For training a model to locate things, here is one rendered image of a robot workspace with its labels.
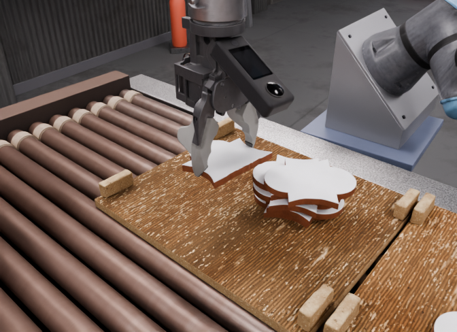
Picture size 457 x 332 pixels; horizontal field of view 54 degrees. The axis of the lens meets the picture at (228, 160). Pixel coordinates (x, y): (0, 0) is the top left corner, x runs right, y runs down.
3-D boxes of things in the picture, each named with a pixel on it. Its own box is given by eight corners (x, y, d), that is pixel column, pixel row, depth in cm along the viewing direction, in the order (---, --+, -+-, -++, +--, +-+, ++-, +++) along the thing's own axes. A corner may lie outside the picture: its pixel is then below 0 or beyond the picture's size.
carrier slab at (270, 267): (232, 132, 97) (232, 125, 96) (418, 209, 74) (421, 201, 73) (94, 206, 75) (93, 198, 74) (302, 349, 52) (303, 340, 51)
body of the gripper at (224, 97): (214, 89, 68) (213, 8, 62) (255, 106, 63) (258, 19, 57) (174, 103, 64) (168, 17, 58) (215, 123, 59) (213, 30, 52)
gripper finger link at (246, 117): (241, 127, 74) (223, 86, 67) (268, 140, 70) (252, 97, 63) (228, 140, 73) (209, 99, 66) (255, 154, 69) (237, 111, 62)
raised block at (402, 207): (407, 199, 74) (410, 186, 72) (417, 204, 73) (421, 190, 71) (391, 217, 70) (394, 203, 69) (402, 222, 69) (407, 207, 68)
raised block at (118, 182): (128, 181, 79) (126, 167, 77) (134, 185, 78) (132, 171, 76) (99, 196, 75) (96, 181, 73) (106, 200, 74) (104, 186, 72)
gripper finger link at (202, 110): (207, 143, 63) (225, 84, 61) (215, 147, 62) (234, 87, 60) (182, 141, 59) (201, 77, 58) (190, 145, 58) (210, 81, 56)
